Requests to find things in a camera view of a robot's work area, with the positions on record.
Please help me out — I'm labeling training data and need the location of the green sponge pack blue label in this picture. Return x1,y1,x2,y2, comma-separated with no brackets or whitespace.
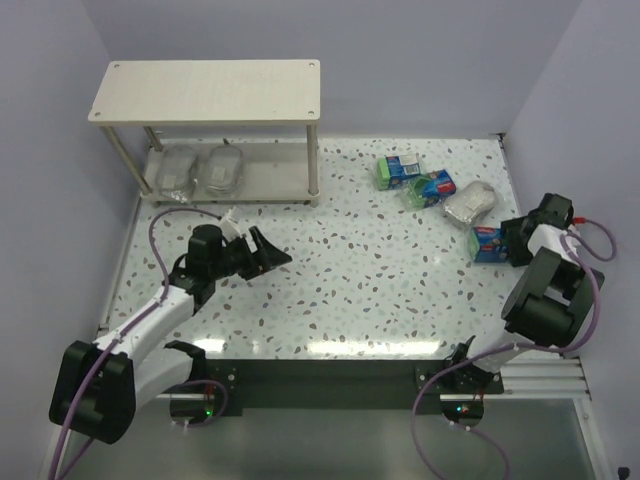
405,169,457,209

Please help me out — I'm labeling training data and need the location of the beige two-tier wooden shelf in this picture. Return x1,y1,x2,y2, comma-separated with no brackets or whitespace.
88,59,321,205

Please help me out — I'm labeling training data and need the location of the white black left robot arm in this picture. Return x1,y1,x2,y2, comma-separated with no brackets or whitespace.
49,224,292,444

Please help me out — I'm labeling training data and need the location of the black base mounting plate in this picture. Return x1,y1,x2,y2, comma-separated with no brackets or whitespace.
149,357,501,419

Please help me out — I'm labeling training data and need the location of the silver sponge pack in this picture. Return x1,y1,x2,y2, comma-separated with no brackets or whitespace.
442,181,499,228
200,144,244,196
155,145,198,203

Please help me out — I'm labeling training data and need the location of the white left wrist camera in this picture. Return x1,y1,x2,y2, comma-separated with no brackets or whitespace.
219,206,246,243

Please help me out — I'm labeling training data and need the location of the green sponge pack barcode label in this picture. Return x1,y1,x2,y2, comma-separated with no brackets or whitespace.
375,154,423,190

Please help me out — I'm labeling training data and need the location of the green sponge pack red logo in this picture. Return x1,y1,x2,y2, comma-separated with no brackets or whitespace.
468,226,509,263

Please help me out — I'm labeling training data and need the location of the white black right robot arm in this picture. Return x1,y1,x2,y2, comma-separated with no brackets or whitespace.
468,193,604,375

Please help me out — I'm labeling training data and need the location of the aluminium frame rail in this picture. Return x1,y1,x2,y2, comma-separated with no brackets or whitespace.
501,359,591,400

